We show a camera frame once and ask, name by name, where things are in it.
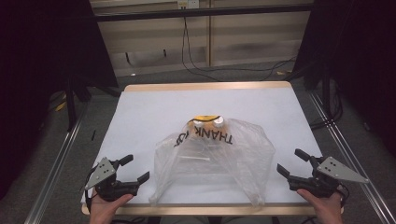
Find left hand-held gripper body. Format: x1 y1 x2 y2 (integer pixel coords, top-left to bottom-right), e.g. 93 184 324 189
84 157 140 202

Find left hand-held gripper cable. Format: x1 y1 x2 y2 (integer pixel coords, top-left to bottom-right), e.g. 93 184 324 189
83 166 96 214

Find white table cover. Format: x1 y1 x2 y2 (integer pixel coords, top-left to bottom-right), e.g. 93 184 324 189
81 87 322 205

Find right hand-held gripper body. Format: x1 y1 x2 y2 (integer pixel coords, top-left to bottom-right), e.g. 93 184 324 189
288 156 370 199

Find clear plastic bag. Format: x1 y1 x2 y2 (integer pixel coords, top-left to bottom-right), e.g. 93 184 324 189
148 116 276 207

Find orange juice bottle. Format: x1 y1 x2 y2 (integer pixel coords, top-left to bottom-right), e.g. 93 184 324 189
187 115 208 138
206 115 231 140

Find wooden table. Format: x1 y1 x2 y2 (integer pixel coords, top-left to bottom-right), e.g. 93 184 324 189
81 81 325 217

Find black horizontal bar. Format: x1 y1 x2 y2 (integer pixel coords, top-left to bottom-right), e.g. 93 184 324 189
92 4 314 22

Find hand-held gripper cable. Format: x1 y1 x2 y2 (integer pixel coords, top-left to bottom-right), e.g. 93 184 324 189
83 166 96 214
335 183 348 209

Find black floor cables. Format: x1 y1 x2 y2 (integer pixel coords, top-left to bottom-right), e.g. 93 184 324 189
309 79 344 131

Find person's right hand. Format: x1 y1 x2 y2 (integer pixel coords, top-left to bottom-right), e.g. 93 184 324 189
296 185 345 224

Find right hand-held gripper cable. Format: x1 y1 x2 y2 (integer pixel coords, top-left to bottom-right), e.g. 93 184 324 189
335 183 348 209

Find black hanging cable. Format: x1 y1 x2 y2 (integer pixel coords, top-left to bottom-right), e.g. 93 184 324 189
181 17 297 83

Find aluminium floor rail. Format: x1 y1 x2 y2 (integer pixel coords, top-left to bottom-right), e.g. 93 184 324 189
23 105 92 224
307 90 396 224

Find black metal stand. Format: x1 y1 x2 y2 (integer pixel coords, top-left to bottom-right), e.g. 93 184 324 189
64 73 92 133
285 60 333 123

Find black curtain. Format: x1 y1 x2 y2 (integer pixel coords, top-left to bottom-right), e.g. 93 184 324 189
0 0 120 200
292 0 396 157

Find white wall outlet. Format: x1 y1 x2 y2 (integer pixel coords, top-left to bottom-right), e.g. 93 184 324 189
177 0 200 10

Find person's left hand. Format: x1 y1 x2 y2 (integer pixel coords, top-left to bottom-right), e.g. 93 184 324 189
89 188 134 224

